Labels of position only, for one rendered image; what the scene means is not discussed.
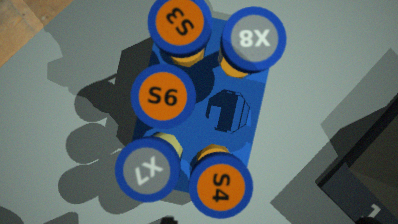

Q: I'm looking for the blue tube rack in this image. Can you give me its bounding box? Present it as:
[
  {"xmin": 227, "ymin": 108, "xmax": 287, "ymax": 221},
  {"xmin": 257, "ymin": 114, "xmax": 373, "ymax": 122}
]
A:
[{"xmin": 132, "ymin": 18, "xmax": 269, "ymax": 193}]

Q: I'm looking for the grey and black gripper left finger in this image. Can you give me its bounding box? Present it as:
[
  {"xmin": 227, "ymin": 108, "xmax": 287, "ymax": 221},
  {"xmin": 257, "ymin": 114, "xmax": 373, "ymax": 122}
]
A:
[{"xmin": 160, "ymin": 217, "xmax": 178, "ymax": 224}]

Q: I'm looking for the grey bench mat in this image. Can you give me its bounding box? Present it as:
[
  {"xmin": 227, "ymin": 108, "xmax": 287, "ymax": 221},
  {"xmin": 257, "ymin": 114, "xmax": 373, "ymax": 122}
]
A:
[{"xmin": 0, "ymin": 0, "xmax": 398, "ymax": 224}]

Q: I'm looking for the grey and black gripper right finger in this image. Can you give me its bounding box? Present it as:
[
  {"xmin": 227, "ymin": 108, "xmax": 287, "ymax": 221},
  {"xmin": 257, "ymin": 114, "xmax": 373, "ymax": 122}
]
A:
[{"xmin": 355, "ymin": 217, "xmax": 382, "ymax": 224}]

